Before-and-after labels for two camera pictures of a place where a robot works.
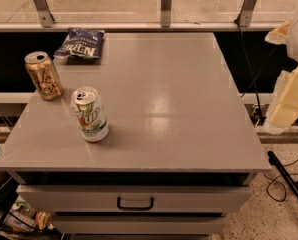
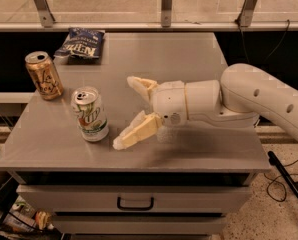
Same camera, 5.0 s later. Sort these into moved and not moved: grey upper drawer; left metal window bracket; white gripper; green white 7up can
Moved: white gripper
Not moved: left metal window bracket; green white 7up can; grey upper drawer
